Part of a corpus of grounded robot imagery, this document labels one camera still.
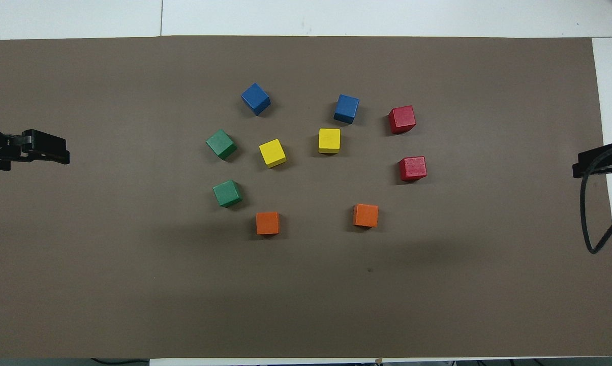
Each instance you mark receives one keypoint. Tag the red wooden cube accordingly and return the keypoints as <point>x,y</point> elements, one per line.
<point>412,168</point>
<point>402,119</point>

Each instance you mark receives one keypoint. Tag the green wooden cube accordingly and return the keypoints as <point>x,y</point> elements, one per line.
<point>221,144</point>
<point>227,193</point>

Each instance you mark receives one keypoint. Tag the blue wooden cube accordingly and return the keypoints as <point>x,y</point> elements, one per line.
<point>346,108</point>
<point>255,98</point>

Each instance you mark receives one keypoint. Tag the orange wooden cube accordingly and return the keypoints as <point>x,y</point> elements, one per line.
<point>268,223</point>
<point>365,215</point>

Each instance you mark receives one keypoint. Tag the yellow wooden cube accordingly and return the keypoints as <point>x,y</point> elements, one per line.
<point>329,141</point>
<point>272,153</point>

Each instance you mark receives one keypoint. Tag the brown table mat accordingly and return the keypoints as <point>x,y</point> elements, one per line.
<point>306,295</point>

